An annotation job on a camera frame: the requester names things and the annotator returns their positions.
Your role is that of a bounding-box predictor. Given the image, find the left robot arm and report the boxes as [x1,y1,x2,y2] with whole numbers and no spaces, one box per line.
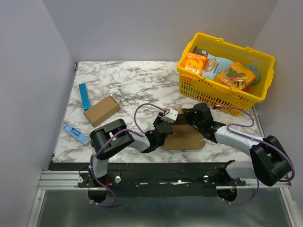
[89,116,173,187]

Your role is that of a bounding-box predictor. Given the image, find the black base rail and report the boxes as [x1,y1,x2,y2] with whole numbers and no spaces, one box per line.
[48,162,247,198]

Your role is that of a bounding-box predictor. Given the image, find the orange gummy candy bag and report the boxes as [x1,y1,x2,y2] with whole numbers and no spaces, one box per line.
[214,62,257,90]

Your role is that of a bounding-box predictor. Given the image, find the aluminium frame rail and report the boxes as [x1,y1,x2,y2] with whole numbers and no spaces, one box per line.
[38,171,291,191]

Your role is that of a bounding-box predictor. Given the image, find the orange snack box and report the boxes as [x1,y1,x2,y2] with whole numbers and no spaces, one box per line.
[183,53,207,75]

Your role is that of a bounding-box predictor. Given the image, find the brown cardboard box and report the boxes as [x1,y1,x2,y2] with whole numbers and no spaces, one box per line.
[83,96,120,128]
[162,109,206,150]

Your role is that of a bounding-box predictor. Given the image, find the light blue chips bag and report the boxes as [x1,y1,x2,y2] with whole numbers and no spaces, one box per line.
[201,54,234,80]

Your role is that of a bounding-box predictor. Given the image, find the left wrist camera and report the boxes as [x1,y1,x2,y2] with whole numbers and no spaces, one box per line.
[161,109,178,124]

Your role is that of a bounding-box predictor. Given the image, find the dark snack packet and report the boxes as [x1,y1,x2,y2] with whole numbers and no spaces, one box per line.
[192,46,208,56]

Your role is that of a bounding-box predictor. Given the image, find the folded brown cardboard box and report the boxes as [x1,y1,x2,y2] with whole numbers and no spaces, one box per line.
[83,96,120,128]

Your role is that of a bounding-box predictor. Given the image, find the long blue box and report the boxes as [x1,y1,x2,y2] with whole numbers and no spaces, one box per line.
[79,83,91,111]

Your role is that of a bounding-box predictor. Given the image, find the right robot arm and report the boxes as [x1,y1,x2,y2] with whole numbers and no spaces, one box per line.
[182,103,295,186]

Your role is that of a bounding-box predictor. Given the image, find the small blue box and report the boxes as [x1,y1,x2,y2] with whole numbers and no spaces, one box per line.
[63,124,89,146]

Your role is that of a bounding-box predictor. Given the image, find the yellow plastic basket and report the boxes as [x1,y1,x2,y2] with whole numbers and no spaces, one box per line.
[177,33,275,110]

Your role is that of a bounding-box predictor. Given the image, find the green round sponge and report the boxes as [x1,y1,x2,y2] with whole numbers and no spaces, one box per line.
[245,64,261,87]

